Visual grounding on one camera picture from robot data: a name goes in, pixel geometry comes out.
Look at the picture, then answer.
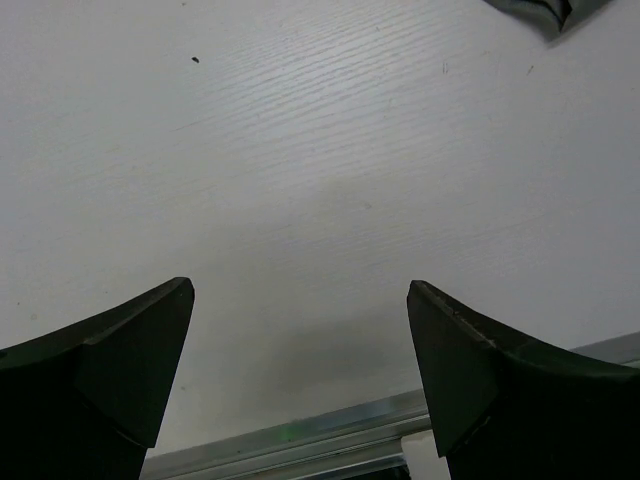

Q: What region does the aluminium table edge rail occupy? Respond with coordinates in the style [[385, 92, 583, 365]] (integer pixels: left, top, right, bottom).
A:
[[141, 331, 640, 480]]

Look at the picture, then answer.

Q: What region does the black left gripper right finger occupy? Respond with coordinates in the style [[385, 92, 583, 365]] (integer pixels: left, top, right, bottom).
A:
[[407, 280, 639, 479]]

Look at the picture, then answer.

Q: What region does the grey pleated skirt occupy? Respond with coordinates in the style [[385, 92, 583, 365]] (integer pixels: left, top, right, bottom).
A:
[[486, 0, 608, 33]]

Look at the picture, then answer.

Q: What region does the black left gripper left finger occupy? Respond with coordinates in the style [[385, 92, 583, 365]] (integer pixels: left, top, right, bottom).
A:
[[1, 277, 195, 479]]

